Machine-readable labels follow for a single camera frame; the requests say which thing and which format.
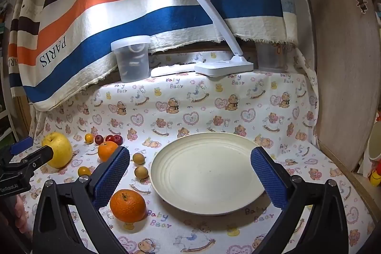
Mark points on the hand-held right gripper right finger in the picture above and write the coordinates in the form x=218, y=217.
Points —
x=268, y=179

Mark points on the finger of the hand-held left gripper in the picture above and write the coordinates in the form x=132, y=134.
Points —
x=38, y=158
x=22, y=145

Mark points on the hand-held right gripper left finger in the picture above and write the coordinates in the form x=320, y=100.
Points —
x=113, y=176

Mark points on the large yellow apple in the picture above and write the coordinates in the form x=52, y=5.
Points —
x=58, y=152

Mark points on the smooth orange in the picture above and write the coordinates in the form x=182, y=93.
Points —
x=106, y=149

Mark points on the brown longan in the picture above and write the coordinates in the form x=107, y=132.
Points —
x=138, y=158
x=140, y=172

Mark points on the dark orange mandarin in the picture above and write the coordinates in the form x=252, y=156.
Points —
x=128, y=205

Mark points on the red hawthorn fruit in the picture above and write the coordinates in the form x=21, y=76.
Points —
x=118, y=139

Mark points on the dark red small fruit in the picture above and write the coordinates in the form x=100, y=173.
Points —
x=98, y=139

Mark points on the small yellow cherry tomato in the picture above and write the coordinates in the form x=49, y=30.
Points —
x=88, y=138

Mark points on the cream round plate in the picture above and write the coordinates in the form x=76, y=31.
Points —
x=208, y=173

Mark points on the white shelf unit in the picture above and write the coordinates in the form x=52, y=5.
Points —
x=6, y=120

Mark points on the bear print tablecloth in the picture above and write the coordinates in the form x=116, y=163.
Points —
x=208, y=111

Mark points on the yellow red toy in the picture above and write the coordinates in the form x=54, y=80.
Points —
x=376, y=173

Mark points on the cream paper cup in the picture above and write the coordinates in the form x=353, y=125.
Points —
x=375, y=141

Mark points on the translucent lidded plastic container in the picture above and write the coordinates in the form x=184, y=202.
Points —
x=131, y=63

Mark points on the clear plastic cup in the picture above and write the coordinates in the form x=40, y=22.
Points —
x=271, y=59

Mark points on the wooden board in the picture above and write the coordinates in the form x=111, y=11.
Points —
x=342, y=63

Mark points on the striped blanket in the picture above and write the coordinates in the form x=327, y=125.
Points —
x=119, y=19

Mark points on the cartoon sticker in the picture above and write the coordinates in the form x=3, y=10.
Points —
x=361, y=1

